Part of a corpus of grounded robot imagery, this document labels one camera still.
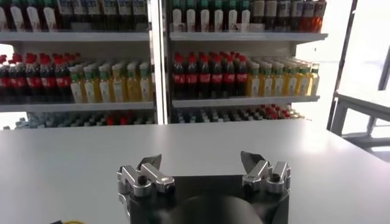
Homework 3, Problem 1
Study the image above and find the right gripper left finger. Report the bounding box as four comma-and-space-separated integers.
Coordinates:
117, 153, 177, 198

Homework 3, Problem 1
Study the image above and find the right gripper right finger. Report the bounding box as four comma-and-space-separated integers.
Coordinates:
239, 151, 292, 194

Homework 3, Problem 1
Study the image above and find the grey metal shelf rack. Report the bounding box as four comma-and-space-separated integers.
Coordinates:
166, 0, 329, 124
0, 0, 167, 128

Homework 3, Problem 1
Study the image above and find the yellow juice bottle green label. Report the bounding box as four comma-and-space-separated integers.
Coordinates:
97, 65, 114, 103
69, 66, 86, 103
306, 63, 321, 97
258, 63, 274, 97
283, 63, 298, 97
246, 62, 261, 97
82, 65, 100, 103
295, 63, 309, 97
111, 63, 128, 103
139, 61, 155, 102
271, 63, 286, 97
126, 63, 143, 103

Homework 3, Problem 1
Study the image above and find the dark slanted pole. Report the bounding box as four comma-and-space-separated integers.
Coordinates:
327, 0, 359, 130

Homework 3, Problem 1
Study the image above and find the dark tea bottle white label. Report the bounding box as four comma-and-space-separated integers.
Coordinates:
239, 0, 253, 33
199, 0, 211, 33
212, 0, 225, 33
0, 0, 9, 31
171, 0, 184, 33
185, 0, 198, 33
226, 0, 239, 33
10, 0, 26, 32
26, 0, 42, 32
41, 0, 59, 32

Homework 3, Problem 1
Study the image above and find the dark drink bottle beige label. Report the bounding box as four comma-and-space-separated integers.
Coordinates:
264, 0, 278, 32
252, 0, 266, 32

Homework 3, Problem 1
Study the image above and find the dark drink bottle navy label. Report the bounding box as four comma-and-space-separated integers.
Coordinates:
87, 0, 103, 31
71, 0, 88, 31
276, 0, 291, 32
132, 0, 149, 31
56, 0, 73, 31
289, 0, 303, 32
117, 0, 133, 31
102, 0, 118, 31

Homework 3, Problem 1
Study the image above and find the red drink bottle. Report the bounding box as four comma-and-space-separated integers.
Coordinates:
312, 0, 327, 33
300, 0, 315, 33

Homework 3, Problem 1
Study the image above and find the grey metal frame table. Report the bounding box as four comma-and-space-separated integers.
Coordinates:
326, 45, 390, 153

